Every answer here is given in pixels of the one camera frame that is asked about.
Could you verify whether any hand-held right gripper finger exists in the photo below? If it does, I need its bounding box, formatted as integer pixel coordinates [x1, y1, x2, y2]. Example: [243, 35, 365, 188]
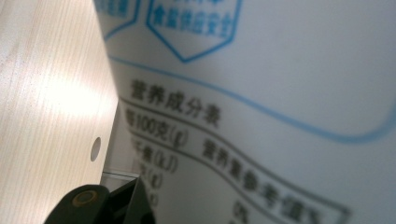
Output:
[106, 176, 157, 224]

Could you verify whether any white blue printed bag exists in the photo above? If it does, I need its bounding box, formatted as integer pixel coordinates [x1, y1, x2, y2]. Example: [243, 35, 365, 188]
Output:
[92, 0, 396, 224]

